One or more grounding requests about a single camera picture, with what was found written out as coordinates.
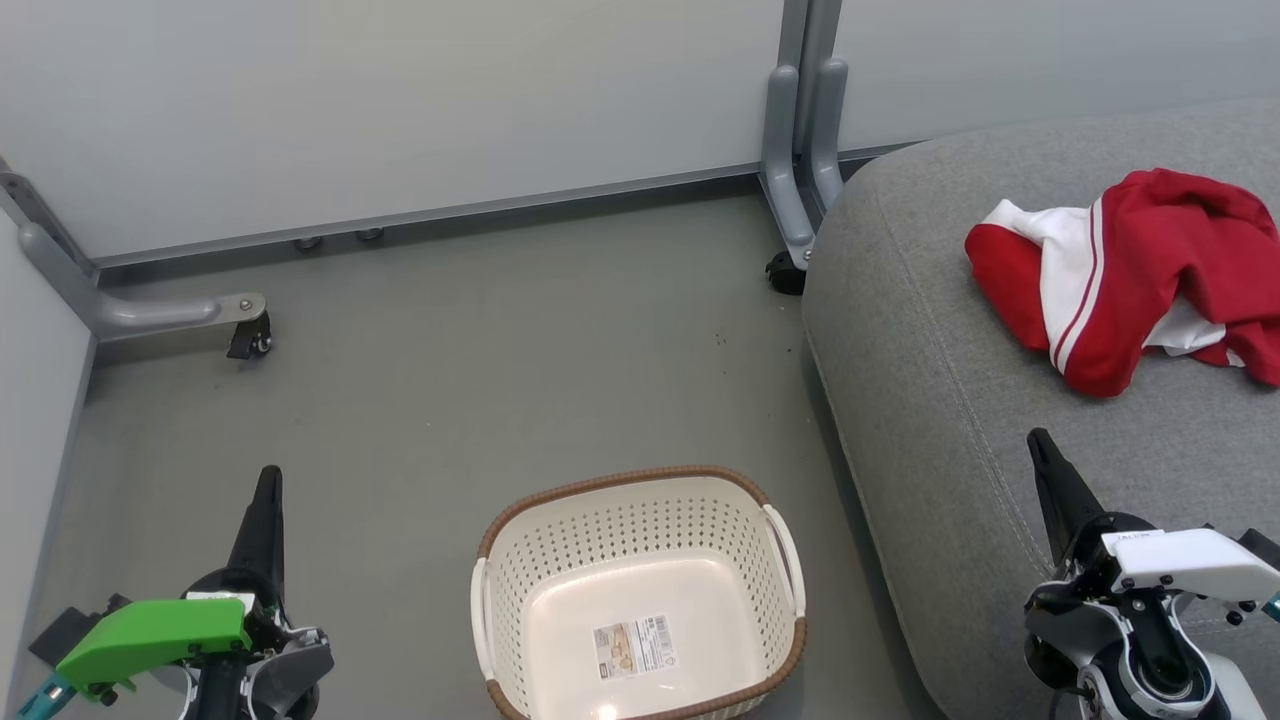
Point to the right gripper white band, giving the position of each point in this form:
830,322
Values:
1190,562

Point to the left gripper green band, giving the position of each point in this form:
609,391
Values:
150,635

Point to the red garment with white band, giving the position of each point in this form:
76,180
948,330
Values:
1005,280

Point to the red garment with white sleeve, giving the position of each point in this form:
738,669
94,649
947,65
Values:
1180,230

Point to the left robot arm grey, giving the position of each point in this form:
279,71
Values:
295,670

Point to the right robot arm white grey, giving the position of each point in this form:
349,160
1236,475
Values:
1110,650

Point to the grey fabric sofa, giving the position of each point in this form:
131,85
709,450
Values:
950,400

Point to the black caster wheel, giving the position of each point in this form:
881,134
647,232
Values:
248,340
785,275

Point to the grey partition leg with bolts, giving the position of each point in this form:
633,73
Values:
130,312

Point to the small round partition foot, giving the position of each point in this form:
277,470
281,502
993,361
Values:
308,243
370,234

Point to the cream laundry basket brown rim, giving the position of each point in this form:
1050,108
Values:
560,540

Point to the paper label sticker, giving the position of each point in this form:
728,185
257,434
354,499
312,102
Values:
635,648

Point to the grey curved partition leg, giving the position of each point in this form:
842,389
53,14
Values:
828,140
782,180

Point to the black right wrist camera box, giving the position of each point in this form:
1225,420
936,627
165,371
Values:
1265,550

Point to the grey partition bottom rail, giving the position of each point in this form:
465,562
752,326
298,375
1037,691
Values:
450,212

